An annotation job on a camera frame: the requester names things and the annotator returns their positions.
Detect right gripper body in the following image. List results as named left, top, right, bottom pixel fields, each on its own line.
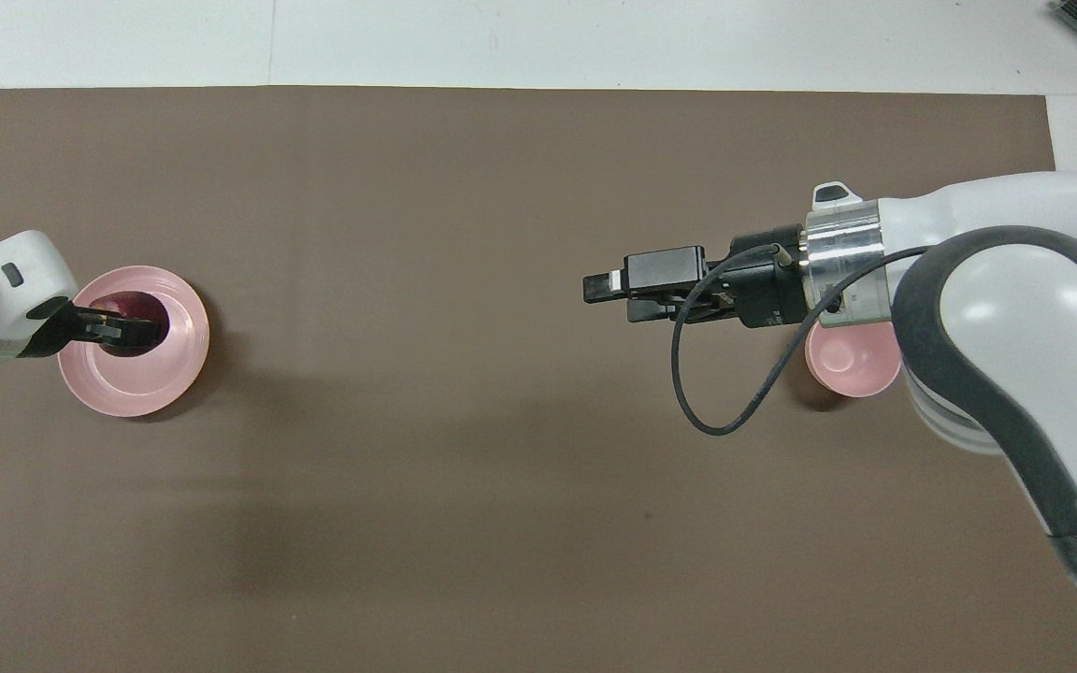
left=697, top=223, right=809, bottom=329

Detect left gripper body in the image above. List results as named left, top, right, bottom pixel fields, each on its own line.
left=17, top=296, right=83, bottom=360

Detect dark red apple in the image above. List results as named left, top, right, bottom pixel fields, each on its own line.
left=90, top=291, right=168, bottom=359

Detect pink bowl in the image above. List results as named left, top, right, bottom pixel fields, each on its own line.
left=804, top=312, right=905, bottom=399

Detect pink plate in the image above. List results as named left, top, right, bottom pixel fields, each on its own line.
left=57, top=265, right=211, bottom=419

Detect black cable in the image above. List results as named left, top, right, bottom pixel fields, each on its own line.
left=671, top=242, right=932, bottom=437

